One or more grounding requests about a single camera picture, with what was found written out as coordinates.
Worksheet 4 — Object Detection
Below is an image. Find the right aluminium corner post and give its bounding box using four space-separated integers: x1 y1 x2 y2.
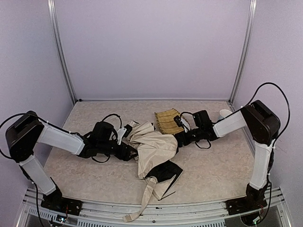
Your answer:
229 0 257 104

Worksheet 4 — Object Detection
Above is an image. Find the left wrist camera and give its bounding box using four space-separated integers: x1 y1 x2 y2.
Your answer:
117 124 133 145

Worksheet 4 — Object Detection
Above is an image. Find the aluminium front rail frame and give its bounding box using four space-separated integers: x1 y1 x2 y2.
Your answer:
18 186 292 227

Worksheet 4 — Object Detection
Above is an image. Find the light blue ceramic mug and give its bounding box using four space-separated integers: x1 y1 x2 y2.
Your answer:
218 109 232 120

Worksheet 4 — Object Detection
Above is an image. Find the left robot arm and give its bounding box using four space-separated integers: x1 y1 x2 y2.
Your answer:
1 111 138 198

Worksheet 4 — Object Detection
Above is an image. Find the beige folding umbrella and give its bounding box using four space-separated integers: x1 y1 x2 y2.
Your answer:
123 121 183 222

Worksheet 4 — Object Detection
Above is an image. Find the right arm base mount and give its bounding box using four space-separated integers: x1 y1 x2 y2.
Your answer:
225 194 267 215

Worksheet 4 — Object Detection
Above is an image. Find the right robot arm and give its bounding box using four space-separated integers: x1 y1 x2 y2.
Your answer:
173 100 281 192

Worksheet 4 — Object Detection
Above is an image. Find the aluminium corner post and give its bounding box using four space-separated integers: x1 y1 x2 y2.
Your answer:
47 0 77 105
229 0 257 104

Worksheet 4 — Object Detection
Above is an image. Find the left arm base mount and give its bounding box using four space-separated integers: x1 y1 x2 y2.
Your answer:
41 192 82 216

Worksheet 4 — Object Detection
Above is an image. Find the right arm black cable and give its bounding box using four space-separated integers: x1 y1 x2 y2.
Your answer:
250 82 291 142

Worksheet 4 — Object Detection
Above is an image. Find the woven bamboo tray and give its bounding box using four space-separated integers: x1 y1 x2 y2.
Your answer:
154 108 184 135

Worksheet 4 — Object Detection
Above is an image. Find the left aluminium corner post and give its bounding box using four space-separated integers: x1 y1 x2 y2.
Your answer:
47 0 77 105

